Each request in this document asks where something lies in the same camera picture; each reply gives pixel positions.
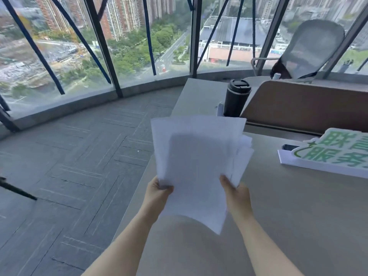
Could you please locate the person's right hand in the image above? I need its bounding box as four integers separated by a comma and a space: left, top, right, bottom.
220, 175, 252, 221

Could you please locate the person's left hand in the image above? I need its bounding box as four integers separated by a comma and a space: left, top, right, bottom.
140, 176, 175, 221

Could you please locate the stack of white paper sheets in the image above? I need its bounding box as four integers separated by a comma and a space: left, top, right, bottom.
151, 115, 255, 235

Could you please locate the person's left forearm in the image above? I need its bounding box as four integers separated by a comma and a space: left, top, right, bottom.
82, 209, 163, 276

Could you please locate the person's right forearm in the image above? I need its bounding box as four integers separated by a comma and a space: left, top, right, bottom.
230, 210, 304, 276

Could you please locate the black travel mug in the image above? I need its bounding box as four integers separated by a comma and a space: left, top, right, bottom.
223, 79, 252, 118

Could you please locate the white and green sign board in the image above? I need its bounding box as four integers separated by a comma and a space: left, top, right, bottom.
278, 128, 368, 179

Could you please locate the brown desk divider panel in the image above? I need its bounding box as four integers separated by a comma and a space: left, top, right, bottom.
241, 80, 368, 136

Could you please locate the dark bag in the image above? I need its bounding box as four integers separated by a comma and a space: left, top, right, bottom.
270, 59, 291, 80

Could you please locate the black tripod leg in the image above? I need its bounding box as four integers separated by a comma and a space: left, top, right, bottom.
0, 177, 38, 201

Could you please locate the grey mesh office chair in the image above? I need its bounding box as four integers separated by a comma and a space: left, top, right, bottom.
251, 19, 345, 84

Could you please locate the dark steel window frame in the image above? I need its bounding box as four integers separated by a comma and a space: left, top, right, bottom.
0, 0, 368, 132

